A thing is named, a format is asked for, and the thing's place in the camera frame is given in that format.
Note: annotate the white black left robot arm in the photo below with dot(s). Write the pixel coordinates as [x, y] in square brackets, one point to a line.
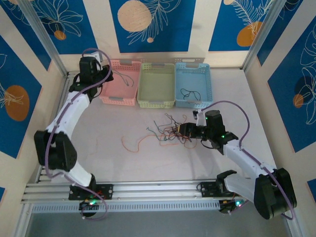
[71, 111]

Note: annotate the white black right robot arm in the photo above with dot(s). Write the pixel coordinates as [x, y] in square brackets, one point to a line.
[244, 158]

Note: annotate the pink plastic basket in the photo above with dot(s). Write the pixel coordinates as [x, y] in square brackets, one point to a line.
[118, 91]

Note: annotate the blue plastic basket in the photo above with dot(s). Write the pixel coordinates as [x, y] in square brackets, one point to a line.
[192, 79]

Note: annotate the green plastic basket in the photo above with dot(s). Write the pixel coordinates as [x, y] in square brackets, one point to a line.
[155, 86]

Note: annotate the right controller board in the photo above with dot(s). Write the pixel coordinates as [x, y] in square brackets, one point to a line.
[225, 207]

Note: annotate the controller board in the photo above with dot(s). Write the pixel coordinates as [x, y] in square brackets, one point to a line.
[91, 203]
[225, 207]

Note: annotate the left controller board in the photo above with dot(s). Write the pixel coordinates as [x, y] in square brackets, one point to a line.
[91, 203]

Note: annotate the aluminium side table rail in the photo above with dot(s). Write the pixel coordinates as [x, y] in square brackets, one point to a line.
[70, 75]

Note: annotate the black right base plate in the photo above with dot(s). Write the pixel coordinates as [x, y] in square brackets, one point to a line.
[206, 189]

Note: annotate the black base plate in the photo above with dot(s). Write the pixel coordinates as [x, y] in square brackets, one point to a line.
[108, 191]
[206, 189]

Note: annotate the aluminium cross frame rail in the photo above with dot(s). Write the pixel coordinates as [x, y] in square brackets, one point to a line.
[158, 188]

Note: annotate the aluminium corner post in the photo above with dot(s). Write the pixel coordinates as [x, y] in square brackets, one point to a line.
[42, 27]
[261, 32]

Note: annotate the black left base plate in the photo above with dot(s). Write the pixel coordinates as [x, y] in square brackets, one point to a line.
[108, 191]

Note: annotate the aluminium lower frame rail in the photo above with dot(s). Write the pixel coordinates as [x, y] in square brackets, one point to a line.
[23, 222]
[292, 230]

